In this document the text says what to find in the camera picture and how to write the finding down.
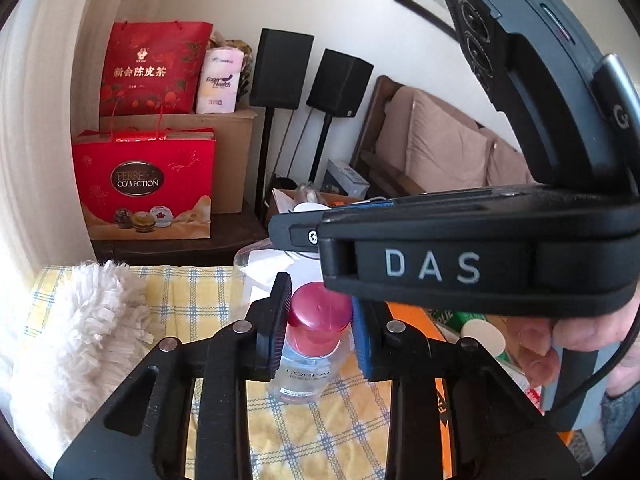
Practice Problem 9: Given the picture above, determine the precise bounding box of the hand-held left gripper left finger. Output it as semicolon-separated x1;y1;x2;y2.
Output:
52;271;293;480

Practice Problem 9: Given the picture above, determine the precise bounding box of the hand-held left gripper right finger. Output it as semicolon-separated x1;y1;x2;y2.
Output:
351;296;583;480

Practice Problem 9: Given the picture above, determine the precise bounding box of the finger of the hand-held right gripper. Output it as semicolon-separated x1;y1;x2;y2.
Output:
268;209;326;261
327;196;401;212

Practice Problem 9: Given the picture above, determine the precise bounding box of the small bottle pink cap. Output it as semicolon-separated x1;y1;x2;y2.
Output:
267;282;353;405

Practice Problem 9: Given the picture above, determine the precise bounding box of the large clear bottle white cap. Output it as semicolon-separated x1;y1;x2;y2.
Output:
232;239;326;341

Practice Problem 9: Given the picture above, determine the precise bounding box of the person's right forearm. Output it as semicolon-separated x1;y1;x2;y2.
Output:
600;387;640;466

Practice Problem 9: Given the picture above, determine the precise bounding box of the person's right hand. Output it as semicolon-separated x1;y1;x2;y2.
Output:
512;285;640;401

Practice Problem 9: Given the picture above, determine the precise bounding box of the open brown cardboard box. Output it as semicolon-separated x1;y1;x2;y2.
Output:
270;187;367;226

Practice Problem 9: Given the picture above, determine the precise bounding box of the grey blue box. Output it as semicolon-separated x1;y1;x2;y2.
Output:
320;160;371;202

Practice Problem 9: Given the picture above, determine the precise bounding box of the clear plastic bag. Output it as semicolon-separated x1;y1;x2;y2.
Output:
294;182;322;206

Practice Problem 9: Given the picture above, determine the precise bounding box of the black speaker stand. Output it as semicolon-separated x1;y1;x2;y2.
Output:
309;112;333;184
255;107;275;221

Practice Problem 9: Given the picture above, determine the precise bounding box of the beige sofa cushion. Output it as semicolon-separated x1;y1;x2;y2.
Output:
484;127;537;187
404;91;493;192

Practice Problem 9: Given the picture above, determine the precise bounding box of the brown sofa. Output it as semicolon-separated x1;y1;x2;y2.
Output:
350;75;538;200

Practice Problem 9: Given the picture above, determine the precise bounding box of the yellow checkered tablecloth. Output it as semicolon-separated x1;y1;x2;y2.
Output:
22;262;396;480

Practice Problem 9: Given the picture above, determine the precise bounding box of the black speaker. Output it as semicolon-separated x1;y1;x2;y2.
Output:
249;28;315;110
306;49;375;118

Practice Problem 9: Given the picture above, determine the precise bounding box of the white tissue pack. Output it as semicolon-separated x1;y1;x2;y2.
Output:
195;47;244;115

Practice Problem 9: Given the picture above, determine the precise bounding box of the white fluffy duster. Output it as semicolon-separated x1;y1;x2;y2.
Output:
7;260;153;441

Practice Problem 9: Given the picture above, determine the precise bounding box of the red collection gift box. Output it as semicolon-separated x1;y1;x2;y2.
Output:
71;127;217;241

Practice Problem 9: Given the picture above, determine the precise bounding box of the tall red gift bag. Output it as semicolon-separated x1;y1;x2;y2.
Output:
98;21;214;117

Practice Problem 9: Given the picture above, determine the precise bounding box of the white sheer curtain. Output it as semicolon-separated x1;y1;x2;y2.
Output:
0;0;166;311

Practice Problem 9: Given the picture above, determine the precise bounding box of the black cable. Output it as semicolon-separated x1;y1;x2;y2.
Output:
545;327;640;415

